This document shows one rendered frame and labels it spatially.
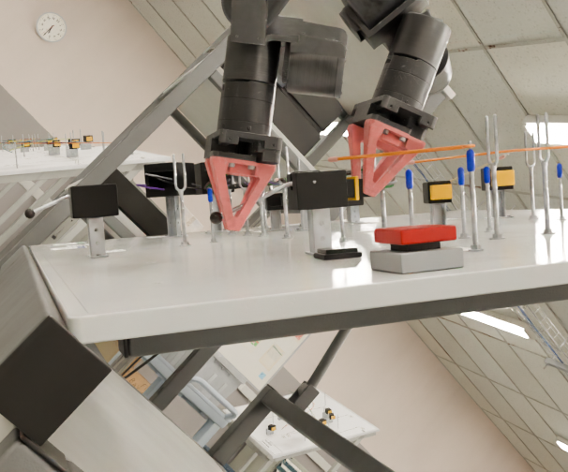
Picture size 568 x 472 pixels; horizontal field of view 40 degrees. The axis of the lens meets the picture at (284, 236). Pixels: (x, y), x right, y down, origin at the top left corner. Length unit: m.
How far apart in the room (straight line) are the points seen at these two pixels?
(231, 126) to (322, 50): 0.12
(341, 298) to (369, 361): 9.78
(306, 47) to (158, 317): 0.39
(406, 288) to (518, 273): 0.10
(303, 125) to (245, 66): 1.14
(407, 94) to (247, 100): 0.17
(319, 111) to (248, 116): 1.17
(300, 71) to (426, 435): 10.55
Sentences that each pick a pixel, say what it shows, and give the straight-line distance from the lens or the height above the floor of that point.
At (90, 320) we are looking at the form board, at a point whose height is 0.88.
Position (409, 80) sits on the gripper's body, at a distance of 0.87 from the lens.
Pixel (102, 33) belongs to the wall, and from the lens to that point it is 8.55.
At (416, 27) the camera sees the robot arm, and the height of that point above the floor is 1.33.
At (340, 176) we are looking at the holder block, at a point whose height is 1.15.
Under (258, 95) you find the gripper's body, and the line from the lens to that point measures 0.82.
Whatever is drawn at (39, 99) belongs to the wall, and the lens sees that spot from 8.38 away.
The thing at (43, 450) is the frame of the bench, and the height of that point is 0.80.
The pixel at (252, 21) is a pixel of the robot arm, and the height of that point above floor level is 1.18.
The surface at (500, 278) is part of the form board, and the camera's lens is 0.62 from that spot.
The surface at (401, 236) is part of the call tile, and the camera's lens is 0.61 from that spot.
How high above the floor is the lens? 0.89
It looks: 12 degrees up
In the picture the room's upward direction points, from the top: 43 degrees clockwise
